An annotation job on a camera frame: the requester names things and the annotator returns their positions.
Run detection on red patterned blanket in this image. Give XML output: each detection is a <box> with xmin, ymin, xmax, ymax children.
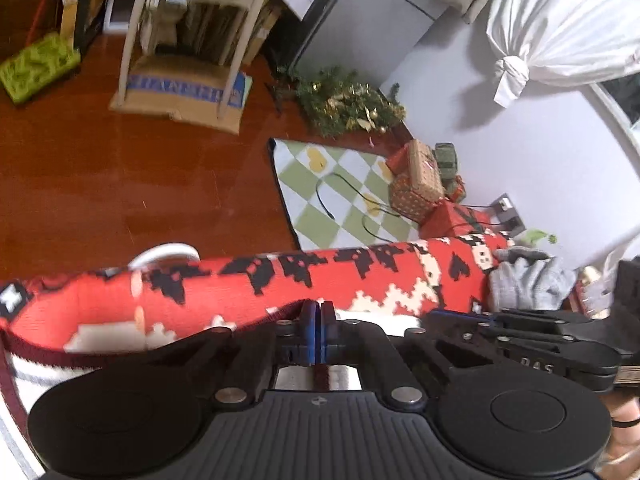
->
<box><xmin>0</xmin><ymin>232</ymin><xmax>512</xmax><ymax>357</ymax></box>

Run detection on white knit vest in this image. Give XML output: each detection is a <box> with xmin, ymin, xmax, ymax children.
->
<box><xmin>0</xmin><ymin>302</ymin><xmax>423</xmax><ymax>480</ymax></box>

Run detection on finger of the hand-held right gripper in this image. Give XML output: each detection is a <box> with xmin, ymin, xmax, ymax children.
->
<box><xmin>422</xmin><ymin>307</ymin><xmax>593</xmax><ymax>358</ymax></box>

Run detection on small green plant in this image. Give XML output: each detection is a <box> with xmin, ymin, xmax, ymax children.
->
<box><xmin>519</xmin><ymin>228</ymin><xmax>559</xmax><ymax>247</ymax></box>

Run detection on knotted white curtain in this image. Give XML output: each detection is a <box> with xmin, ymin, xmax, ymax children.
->
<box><xmin>485</xmin><ymin>0</ymin><xmax>640</xmax><ymax>109</ymax></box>

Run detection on large red gift box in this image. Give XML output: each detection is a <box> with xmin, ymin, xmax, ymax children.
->
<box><xmin>418</xmin><ymin>200</ymin><xmax>507</xmax><ymax>242</ymax></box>

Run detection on grey garment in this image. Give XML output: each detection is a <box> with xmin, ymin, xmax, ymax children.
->
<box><xmin>487</xmin><ymin>246</ymin><xmax>579</xmax><ymax>312</ymax></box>

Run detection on small red gift box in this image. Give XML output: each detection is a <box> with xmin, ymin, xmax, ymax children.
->
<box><xmin>442</xmin><ymin>175</ymin><xmax>467</xmax><ymax>204</ymax></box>

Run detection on red dotted gift box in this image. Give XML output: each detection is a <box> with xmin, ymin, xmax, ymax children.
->
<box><xmin>388</xmin><ymin>182</ymin><xmax>443</xmax><ymax>224</ymax></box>

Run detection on white curved object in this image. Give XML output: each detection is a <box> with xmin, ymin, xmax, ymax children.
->
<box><xmin>127</xmin><ymin>242</ymin><xmax>202</xmax><ymax>272</ymax></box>

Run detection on wall socket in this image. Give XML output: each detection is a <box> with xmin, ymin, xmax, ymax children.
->
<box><xmin>486</xmin><ymin>192</ymin><xmax>527</xmax><ymax>237</ymax></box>

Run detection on green gift box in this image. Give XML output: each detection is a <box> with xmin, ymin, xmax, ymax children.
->
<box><xmin>433</xmin><ymin>142</ymin><xmax>461</xmax><ymax>182</ymax></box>

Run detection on green checkered rug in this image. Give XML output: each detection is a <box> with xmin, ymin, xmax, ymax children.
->
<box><xmin>267</xmin><ymin>137</ymin><xmax>427</xmax><ymax>252</ymax></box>

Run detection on flattened cardboard box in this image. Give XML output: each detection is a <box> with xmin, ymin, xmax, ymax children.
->
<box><xmin>108</xmin><ymin>53</ymin><xmax>254</xmax><ymax>136</ymax></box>

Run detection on black cable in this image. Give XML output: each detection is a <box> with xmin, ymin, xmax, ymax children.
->
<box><xmin>315</xmin><ymin>172</ymin><xmax>402</xmax><ymax>239</ymax></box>

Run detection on lime green lattice stool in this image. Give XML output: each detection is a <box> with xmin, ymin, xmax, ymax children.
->
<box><xmin>0</xmin><ymin>32</ymin><xmax>82</xmax><ymax>107</ymax></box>

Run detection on grey refrigerator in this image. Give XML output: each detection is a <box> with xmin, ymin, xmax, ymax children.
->
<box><xmin>289</xmin><ymin>0</ymin><xmax>442</xmax><ymax>88</ymax></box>

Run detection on folded cardboard boxes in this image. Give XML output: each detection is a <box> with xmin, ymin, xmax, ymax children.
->
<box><xmin>179</xmin><ymin>0</ymin><xmax>282</xmax><ymax>67</ymax></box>

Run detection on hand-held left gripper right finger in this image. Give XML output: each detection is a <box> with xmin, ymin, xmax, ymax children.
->
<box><xmin>320</xmin><ymin>300</ymin><xmax>453</xmax><ymax>409</ymax></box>

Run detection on christmas wreath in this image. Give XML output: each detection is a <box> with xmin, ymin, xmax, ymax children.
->
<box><xmin>269</xmin><ymin>64</ymin><xmax>407</xmax><ymax>139</ymax></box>

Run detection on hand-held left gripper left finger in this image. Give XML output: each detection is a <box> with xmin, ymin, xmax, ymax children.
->
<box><xmin>150</xmin><ymin>300</ymin><xmax>317</xmax><ymax>409</ymax></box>

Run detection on window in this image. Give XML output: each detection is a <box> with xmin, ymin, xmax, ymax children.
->
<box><xmin>589</xmin><ymin>71</ymin><xmax>640</xmax><ymax>161</ymax></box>

